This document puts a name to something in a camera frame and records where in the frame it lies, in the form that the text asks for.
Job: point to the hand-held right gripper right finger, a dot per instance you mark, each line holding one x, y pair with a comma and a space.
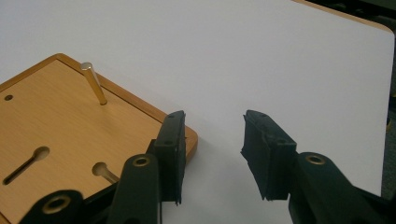
269, 161

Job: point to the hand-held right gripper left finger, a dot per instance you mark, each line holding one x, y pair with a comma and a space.
171, 155

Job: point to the wooden photo frame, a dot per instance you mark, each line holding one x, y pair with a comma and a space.
62, 124

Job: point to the brass metal peg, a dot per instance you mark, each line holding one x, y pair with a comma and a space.
95, 85

